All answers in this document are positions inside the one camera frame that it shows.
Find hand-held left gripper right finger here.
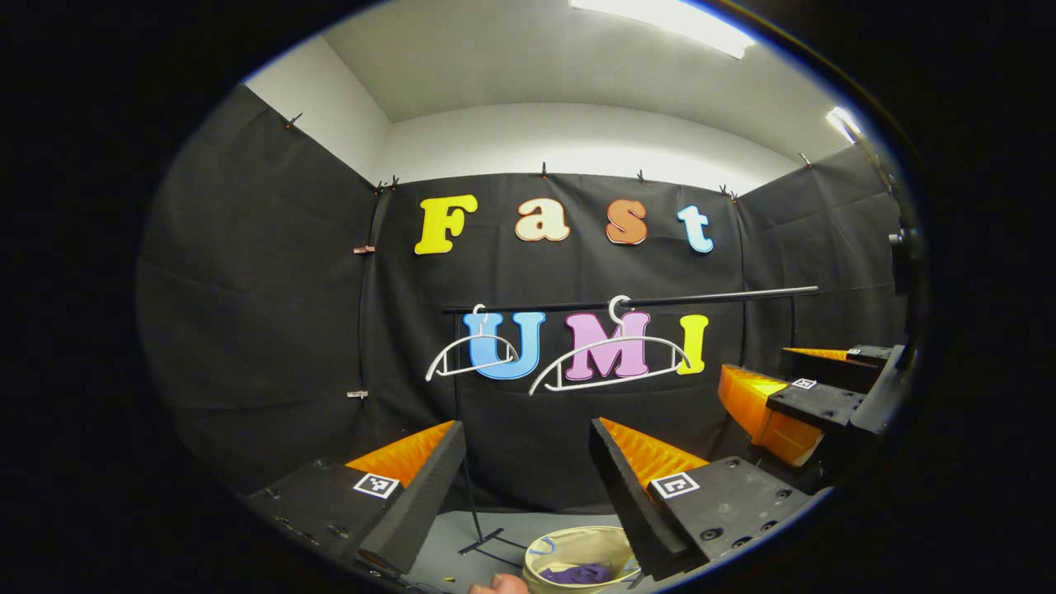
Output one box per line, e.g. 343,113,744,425
590,417,816,580

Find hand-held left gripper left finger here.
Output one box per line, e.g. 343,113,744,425
243,419,467,578

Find beige laundry hamper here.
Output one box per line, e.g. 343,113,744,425
522,526,640,594

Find purple jacket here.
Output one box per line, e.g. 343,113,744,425
539,563,615,587

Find white hanger with wide arms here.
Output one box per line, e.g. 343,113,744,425
528,295,692,397

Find small white hanger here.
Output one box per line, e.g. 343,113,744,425
425,304,521,383

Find short ceiling light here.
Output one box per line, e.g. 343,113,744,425
827,106,863,143

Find black backdrop cloth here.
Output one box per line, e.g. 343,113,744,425
136,85,925,512

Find long ceiling light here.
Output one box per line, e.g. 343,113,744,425
569,0,756,60

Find black clothes rail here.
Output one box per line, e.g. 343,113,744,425
441,286,820,555

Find black camera stand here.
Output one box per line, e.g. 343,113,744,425
846,124,925,294

